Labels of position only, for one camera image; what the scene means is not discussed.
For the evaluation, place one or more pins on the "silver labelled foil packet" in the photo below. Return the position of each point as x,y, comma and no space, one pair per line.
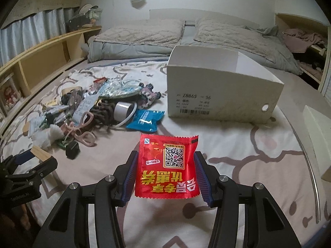
84,108

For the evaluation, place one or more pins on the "framed picture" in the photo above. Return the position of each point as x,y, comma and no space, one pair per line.
9,94

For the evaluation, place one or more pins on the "green clothespin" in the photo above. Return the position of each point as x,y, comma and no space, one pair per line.
49,118
63,144

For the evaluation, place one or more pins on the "grey printed packet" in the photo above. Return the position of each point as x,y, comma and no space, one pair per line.
35,124

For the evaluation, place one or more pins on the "clear plastic bag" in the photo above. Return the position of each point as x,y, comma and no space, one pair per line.
75,97

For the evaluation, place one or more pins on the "blue packet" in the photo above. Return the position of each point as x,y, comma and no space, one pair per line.
146,120

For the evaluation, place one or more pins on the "white tape roll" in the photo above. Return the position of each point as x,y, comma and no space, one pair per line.
132,113

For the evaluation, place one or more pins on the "beige cap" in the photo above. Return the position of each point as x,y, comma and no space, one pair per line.
88,7

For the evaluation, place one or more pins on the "pile of pink clothes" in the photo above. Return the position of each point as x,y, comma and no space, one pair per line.
297,38

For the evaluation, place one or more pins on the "small black box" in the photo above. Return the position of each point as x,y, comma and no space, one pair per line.
72,150

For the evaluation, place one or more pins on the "dark bag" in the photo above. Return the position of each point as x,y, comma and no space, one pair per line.
75,23

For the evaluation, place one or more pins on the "white cylinder device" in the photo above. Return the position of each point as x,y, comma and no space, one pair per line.
121,111

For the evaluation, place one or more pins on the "beige quilted pillow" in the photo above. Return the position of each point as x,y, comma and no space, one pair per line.
227,33
142,31

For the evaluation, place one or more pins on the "white shoe box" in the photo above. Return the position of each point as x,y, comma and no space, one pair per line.
219,82

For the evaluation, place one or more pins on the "rounded wooden piece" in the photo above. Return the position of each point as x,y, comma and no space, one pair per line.
25,129

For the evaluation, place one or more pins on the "wooden closet shelf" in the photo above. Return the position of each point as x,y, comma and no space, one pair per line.
297,20

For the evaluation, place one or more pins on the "green patterned pouch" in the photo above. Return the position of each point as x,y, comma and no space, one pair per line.
121,90

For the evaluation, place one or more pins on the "grey curtain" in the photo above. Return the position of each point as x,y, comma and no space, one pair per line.
31,31

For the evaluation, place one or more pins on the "white louvred door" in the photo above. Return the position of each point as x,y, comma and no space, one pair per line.
326,80

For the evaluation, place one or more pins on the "red foil packet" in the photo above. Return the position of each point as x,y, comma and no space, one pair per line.
168,183

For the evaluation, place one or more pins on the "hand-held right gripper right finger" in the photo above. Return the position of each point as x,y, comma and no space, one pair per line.
203,178

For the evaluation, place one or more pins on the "wooden bedside shelf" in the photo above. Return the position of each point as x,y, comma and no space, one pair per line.
38,64

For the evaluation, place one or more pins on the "printed blanket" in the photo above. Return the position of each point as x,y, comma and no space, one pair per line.
258,147

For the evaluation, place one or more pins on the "gold foil packet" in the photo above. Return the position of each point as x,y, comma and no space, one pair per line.
53,103

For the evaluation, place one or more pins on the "grey duvet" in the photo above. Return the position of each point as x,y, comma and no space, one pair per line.
129,51

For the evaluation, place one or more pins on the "pink plastic scissors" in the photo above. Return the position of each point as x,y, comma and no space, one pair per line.
73,130

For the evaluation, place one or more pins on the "dark crochet cloth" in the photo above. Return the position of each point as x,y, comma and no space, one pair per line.
150,97

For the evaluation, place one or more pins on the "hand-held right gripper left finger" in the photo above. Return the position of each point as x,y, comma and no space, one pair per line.
129,178

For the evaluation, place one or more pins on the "white crumpled mesh tissue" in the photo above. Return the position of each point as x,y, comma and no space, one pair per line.
47,137

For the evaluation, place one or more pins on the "white box lid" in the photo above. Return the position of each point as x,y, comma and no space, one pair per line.
318,139

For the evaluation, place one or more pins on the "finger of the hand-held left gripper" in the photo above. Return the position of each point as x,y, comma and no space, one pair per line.
24,158
44,168

